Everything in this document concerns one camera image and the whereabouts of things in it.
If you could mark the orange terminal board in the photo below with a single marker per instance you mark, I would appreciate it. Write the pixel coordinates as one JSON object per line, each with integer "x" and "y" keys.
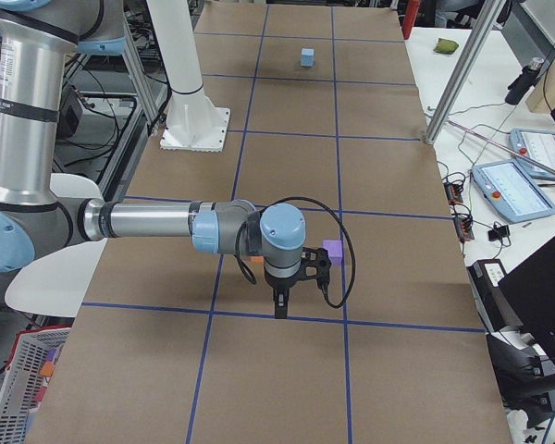
{"x": 460, "y": 212}

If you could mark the aluminium frame post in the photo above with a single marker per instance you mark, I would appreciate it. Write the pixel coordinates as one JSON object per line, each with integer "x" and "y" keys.
{"x": 470, "y": 52}

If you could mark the far blue teach pendant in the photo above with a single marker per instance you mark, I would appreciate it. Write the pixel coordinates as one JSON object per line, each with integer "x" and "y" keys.
{"x": 536, "y": 144}

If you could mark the black power box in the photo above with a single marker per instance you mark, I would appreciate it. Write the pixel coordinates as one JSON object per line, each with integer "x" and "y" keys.
{"x": 490, "y": 302}

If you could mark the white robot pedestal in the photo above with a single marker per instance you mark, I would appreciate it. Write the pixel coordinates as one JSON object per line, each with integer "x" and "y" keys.
{"x": 193, "y": 123}

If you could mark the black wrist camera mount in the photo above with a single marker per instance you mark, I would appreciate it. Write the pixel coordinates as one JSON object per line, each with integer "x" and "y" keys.
{"x": 315, "y": 265}

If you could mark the green bean bag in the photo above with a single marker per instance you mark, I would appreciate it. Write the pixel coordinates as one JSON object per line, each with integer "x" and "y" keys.
{"x": 446, "y": 47}

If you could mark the red cylinder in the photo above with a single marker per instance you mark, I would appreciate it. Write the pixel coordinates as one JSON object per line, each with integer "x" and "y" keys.
{"x": 410, "y": 16}

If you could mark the purple foam block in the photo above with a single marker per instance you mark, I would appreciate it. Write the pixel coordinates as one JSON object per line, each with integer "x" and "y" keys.
{"x": 335, "y": 251}

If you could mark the white perforated plastic basket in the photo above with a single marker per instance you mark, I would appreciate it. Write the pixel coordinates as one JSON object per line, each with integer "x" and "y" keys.
{"x": 26, "y": 380}

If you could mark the light blue foam block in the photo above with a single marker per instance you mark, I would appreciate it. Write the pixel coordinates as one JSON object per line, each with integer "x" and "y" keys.
{"x": 307, "y": 57}

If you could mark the near blue teach pendant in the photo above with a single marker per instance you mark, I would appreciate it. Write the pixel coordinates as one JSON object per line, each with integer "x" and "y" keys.
{"x": 512, "y": 192}

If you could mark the blue teach pendant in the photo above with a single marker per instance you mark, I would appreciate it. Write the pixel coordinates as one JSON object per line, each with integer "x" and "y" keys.
{"x": 512, "y": 192}
{"x": 536, "y": 144}

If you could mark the white round base plate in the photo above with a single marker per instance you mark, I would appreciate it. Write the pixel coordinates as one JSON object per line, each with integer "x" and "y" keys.
{"x": 56, "y": 283}

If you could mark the black laptop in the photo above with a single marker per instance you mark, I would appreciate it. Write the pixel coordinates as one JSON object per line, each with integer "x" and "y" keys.
{"x": 529, "y": 289}

